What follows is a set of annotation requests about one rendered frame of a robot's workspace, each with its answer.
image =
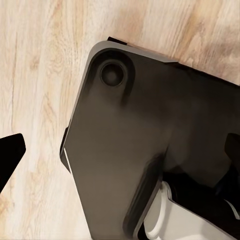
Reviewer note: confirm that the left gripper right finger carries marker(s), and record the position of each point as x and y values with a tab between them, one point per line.
232	149

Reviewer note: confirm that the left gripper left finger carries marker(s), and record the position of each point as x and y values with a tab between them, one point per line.
12	149

